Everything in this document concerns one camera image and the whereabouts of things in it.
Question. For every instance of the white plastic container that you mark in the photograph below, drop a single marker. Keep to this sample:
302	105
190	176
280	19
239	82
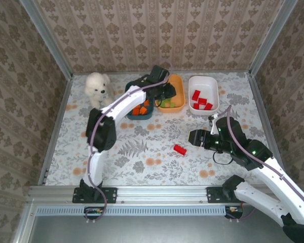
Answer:
205	84

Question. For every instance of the teal plastic container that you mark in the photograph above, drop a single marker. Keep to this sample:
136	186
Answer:
142	117

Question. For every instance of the orange plastic container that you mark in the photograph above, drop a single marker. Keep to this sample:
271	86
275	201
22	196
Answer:
180	86

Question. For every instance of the aluminium frame post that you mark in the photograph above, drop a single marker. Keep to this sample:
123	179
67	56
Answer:
48	40
271	38

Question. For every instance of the white plush dog toy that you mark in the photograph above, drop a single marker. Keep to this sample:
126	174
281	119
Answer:
96	83

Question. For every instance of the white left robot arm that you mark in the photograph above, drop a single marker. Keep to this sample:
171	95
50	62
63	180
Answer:
126	101

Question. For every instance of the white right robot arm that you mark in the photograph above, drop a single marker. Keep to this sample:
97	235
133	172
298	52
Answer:
256	200

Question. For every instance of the floral tablecloth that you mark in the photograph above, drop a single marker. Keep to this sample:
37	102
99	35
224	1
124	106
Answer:
142	172

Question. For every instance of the aluminium frame side rail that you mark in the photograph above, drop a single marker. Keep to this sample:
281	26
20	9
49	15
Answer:
56	129
259	101

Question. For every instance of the grey metal base panel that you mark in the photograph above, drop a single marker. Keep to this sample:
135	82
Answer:
154	230

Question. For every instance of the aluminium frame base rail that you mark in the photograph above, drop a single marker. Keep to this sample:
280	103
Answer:
154	193

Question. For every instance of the orange flat lego plate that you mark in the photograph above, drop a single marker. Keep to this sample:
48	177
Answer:
135	112

